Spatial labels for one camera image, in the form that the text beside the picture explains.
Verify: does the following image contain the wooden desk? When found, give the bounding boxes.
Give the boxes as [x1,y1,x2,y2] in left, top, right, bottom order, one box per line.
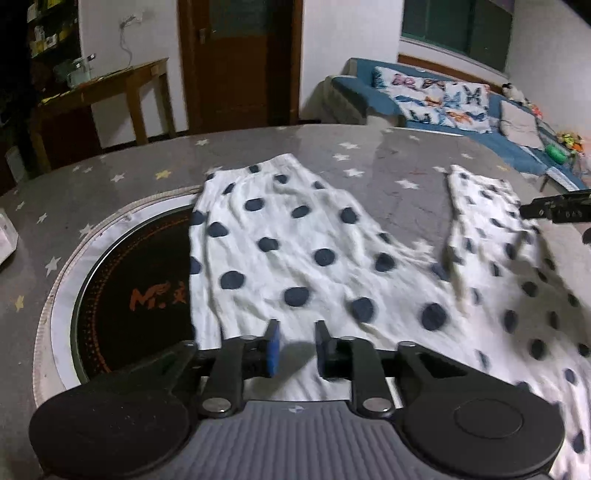
[30,58,177,172]

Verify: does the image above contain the butterfly print blanket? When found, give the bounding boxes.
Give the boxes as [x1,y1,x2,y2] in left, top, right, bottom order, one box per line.
[372,65,491,135]

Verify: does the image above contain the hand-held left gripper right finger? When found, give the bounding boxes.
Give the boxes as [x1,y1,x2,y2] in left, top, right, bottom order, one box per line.
[314,320,498,416]

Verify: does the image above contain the white polka dot pants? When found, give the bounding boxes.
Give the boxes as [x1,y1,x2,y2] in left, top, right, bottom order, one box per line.
[188,153,591,480]

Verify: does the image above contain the white wall cable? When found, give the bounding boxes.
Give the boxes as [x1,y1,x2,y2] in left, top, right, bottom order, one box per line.
[118,13,141,71]

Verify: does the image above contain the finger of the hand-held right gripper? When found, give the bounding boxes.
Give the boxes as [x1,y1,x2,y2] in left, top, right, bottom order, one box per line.
[519,188,591,227]

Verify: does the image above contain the grey pillow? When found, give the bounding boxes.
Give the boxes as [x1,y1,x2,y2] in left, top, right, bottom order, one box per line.
[499,99,545,150]

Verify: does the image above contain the grey star-patterned tablecloth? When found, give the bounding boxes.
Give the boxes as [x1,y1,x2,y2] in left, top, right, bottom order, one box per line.
[0,123,591,480]

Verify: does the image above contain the dark green window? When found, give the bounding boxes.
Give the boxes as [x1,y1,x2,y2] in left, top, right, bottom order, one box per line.
[400,0,514,73]

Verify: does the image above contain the clear container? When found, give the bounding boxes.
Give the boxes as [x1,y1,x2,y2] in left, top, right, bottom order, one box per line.
[67,59,94,88]

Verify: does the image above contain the dark storage shelf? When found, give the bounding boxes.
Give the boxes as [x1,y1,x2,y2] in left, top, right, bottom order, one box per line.
[0,0,83,139]

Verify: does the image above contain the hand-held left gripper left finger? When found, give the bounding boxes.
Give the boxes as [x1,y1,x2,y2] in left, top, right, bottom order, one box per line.
[98,318,282,419]

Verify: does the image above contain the blue sofa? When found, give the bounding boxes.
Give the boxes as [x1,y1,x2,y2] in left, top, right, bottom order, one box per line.
[318,57,591,193]

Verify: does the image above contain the round black induction cooktop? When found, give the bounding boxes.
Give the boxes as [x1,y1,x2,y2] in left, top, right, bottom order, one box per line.
[71,211,200,385]

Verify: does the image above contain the white box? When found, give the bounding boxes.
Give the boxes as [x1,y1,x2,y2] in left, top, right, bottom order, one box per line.
[0,207,20,269]

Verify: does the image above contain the small colourful toys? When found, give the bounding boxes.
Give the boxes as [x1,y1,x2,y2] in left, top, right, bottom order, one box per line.
[556,131,585,153]

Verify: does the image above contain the white round cooktop rim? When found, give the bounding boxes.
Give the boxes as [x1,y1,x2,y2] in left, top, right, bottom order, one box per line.
[34,186,206,412]

